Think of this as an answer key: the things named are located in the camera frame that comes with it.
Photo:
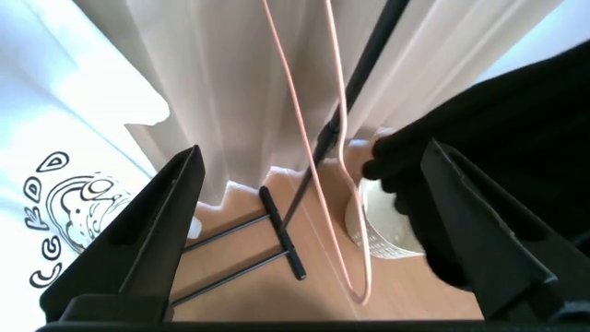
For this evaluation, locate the white laundry basket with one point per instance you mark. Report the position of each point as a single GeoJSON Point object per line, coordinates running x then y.
{"type": "Point", "coordinates": [387, 226]}

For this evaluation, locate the black garment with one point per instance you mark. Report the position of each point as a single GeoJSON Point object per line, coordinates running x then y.
{"type": "Point", "coordinates": [507, 115]}

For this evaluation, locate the beige curtain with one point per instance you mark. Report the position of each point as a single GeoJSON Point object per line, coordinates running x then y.
{"type": "Point", "coordinates": [230, 69]}

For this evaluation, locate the pink clothes hanger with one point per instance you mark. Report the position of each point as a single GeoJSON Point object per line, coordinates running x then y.
{"type": "Point", "coordinates": [369, 267]}

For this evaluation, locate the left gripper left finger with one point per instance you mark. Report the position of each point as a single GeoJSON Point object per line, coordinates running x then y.
{"type": "Point", "coordinates": [138, 249]}

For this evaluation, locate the black clothes rack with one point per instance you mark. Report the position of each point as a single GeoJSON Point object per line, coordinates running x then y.
{"type": "Point", "coordinates": [373, 50]}

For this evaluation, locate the white printed t-shirt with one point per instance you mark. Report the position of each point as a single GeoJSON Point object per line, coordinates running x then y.
{"type": "Point", "coordinates": [46, 115]}

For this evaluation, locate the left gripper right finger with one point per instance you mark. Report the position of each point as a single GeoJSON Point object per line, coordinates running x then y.
{"type": "Point", "coordinates": [498, 249]}

